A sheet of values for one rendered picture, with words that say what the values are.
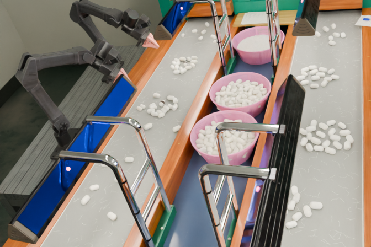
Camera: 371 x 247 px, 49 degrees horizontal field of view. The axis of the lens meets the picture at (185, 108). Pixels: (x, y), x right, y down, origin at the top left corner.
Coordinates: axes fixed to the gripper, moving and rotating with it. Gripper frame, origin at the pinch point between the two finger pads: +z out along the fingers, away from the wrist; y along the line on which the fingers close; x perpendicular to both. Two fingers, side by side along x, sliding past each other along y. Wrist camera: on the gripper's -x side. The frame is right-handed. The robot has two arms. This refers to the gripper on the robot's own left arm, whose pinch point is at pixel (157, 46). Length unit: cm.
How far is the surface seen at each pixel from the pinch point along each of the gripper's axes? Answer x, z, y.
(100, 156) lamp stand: -41, 6, -102
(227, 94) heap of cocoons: -17.9, 38.2, -23.9
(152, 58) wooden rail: 10.7, 1.1, 2.7
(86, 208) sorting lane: 5, 12, -92
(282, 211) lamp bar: -67, 45, -108
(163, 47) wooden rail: 10.0, 2.5, 14.5
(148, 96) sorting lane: 6.4, 9.8, -27.1
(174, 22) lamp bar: -30.9, 1.8, -19.2
